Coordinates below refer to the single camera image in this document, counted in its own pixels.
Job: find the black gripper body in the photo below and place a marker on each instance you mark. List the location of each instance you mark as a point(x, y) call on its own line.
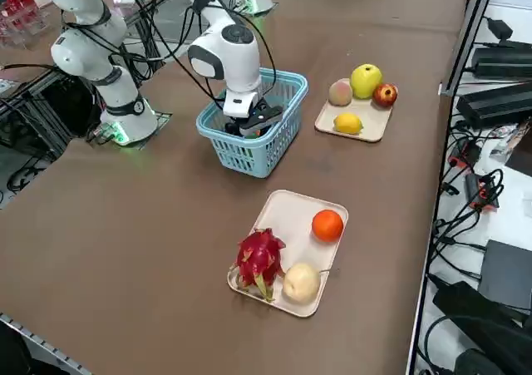
point(259, 108)

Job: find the light blue plastic basket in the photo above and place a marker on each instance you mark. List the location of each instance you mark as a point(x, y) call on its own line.
point(267, 161)

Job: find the yellow lemon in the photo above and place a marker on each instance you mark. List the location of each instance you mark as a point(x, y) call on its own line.
point(348, 124)

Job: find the beige tray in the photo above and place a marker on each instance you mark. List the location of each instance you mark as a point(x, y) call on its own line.
point(299, 246)
point(372, 119)

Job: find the orange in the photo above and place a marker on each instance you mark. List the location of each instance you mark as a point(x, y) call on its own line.
point(328, 226)

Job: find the pink green peach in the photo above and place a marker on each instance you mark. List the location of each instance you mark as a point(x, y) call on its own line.
point(340, 93)

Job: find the large yellow-green fruit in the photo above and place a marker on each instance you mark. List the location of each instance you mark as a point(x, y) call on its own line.
point(365, 82)

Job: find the red pomegranate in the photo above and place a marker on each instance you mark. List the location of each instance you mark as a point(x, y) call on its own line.
point(385, 96)

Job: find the red dragon fruit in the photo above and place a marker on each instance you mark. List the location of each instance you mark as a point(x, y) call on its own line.
point(259, 258)

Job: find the pale beige pear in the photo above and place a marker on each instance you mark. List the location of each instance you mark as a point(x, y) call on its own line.
point(301, 284)

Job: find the black orange charger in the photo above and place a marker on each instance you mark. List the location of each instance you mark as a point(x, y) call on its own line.
point(482, 192)
point(464, 154)

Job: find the black power adapter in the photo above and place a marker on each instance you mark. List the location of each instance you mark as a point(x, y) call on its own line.
point(503, 62)
point(494, 105)

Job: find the clear acrylic shelf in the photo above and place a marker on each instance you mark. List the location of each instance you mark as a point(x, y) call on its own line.
point(23, 21)

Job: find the small black plug adapter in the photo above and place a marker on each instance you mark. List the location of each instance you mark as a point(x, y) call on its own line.
point(500, 28)

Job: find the grey flat box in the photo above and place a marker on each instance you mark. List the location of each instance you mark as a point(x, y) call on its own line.
point(507, 273)

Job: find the black power supply unit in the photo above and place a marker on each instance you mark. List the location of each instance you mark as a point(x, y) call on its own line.
point(490, 333)

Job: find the metal base plate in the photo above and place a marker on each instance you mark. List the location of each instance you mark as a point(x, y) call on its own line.
point(163, 119)

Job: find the aluminium frame post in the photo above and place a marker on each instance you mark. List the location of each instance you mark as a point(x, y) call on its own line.
point(469, 38)

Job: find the aluminium table rail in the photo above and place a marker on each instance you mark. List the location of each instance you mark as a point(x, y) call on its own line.
point(41, 342)

